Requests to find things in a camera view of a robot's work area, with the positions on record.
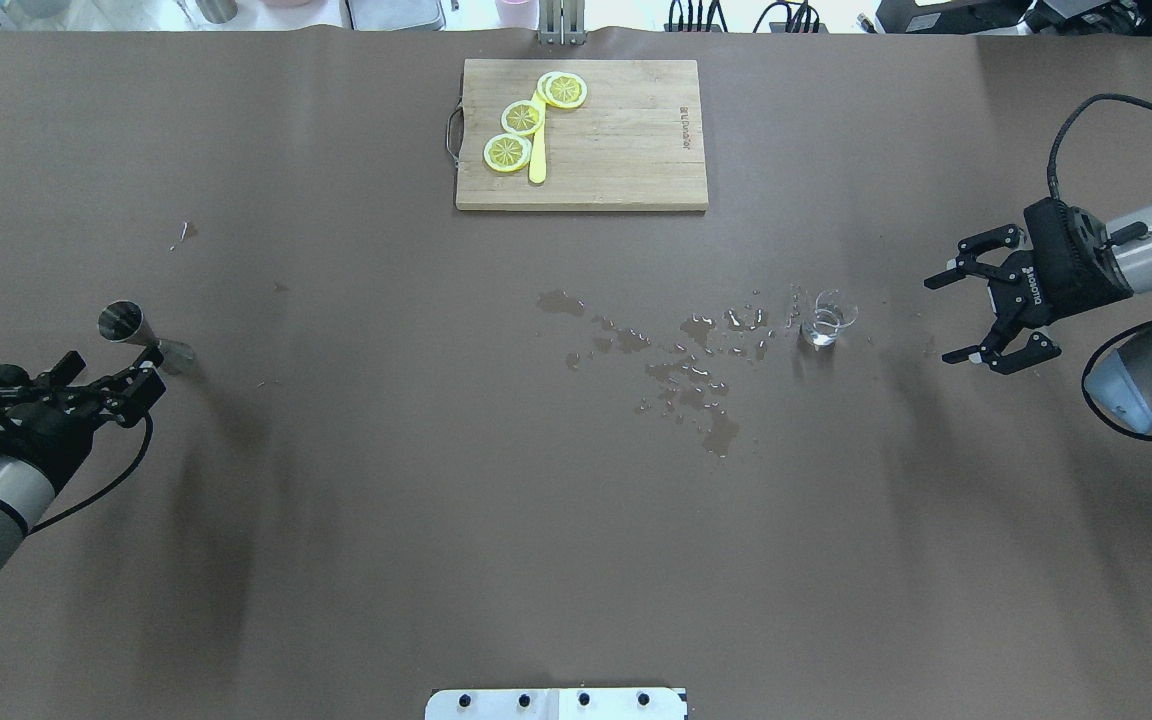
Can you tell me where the steel double jigger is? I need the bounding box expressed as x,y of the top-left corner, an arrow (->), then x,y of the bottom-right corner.
97,300 -> 196,376

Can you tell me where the middle lemon slice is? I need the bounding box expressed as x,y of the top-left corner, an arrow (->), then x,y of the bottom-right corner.
500,99 -> 547,138

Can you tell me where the lemon slice near handle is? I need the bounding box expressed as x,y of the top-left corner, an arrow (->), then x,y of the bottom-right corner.
483,132 -> 532,174

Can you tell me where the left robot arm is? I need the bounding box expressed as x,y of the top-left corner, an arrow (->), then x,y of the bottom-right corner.
0,347 -> 166,571

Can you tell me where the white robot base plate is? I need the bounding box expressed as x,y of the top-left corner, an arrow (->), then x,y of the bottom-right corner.
424,685 -> 690,719

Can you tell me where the aluminium frame post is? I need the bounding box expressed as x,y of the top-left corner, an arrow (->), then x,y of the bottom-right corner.
536,0 -> 588,46

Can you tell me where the grey metal tray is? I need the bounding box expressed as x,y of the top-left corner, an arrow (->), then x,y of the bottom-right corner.
342,0 -> 445,32

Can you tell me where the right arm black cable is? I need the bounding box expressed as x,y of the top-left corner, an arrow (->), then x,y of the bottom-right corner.
1046,93 -> 1152,206

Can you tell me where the far lemon slice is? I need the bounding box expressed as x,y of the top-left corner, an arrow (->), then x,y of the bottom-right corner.
536,70 -> 589,109

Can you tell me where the small clear glass measuring cup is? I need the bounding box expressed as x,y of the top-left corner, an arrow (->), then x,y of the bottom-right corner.
799,288 -> 859,350

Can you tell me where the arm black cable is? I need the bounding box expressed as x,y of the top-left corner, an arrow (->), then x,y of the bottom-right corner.
1046,93 -> 1152,206
28,412 -> 156,536

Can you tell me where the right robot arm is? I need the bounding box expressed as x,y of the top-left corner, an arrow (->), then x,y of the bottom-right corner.
924,199 -> 1152,444

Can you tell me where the pink plastic cup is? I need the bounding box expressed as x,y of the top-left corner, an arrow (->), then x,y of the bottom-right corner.
495,0 -> 539,31

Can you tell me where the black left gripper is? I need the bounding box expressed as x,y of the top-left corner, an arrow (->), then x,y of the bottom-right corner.
0,350 -> 166,491

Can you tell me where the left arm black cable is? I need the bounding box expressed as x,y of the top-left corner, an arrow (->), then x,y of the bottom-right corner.
28,412 -> 156,536

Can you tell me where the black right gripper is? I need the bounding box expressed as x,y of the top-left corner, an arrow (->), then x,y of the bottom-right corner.
924,199 -> 1134,376

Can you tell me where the wooden cutting board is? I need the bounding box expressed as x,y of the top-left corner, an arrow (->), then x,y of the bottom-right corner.
454,59 -> 710,211

